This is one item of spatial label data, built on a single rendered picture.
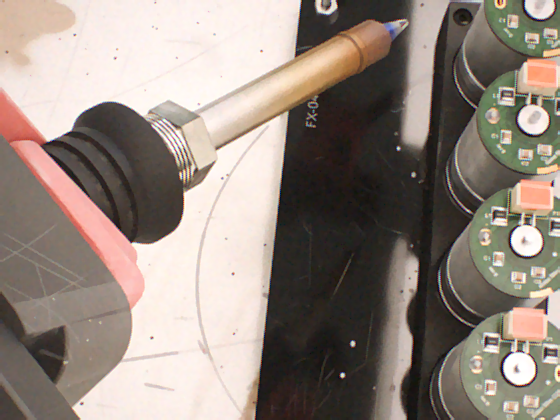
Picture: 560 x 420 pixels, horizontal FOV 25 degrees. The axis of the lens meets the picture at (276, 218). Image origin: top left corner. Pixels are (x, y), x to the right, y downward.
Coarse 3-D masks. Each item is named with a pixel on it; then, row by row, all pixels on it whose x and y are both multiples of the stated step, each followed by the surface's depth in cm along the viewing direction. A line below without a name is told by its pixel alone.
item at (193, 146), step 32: (352, 32) 24; (384, 32) 24; (288, 64) 23; (320, 64) 23; (352, 64) 24; (224, 96) 22; (256, 96) 22; (288, 96) 22; (160, 128) 20; (192, 128) 21; (224, 128) 21; (256, 128) 22; (192, 160) 21
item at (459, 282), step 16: (464, 240) 28; (512, 240) 27; (448, 256) 30; (464, 256) 28; (528, 256) 27; (448, 272) 30; (464, 272) 28; (448, 288) 30; (464, 288) 29; (480, 288) 28; (448, 304) 31; (464, 304) 30; (480, 304) 29; (496, 304) 28; (512, 304) 28; (528, 304) 28; (464, 320) 31; (480, 320) 30
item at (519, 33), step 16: (512, 0) 29; (496, 16) 28; (512, 16) 28; (496, 32) 28; (512, 32) 28; (528, 32) 28; (544, 32) 28; (512, 48) 28; (528, 48) 28; (544, 48) 28
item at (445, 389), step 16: (448, 352) 30; (512, 352) 27; (448, 368) 28; (512, 368) 26; (528, 368) 26; (432, 384) 30; (448, 384) 28; (512, 384) 26; (528, 384) 26; (432, 400) 30; (448, 400) 28; (464, 400) 27; (448, 416) 29; (464, 416) 28; (480, 416) 27
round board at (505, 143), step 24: (504, 96) 28; (552, 96) 28; (480, 120) 28; (504, 120) 28; (552, 120) 28; (504, 144) 28; (528, 144) 28; (552, 144) 28; (528, 168) 27; (552, 168) 28
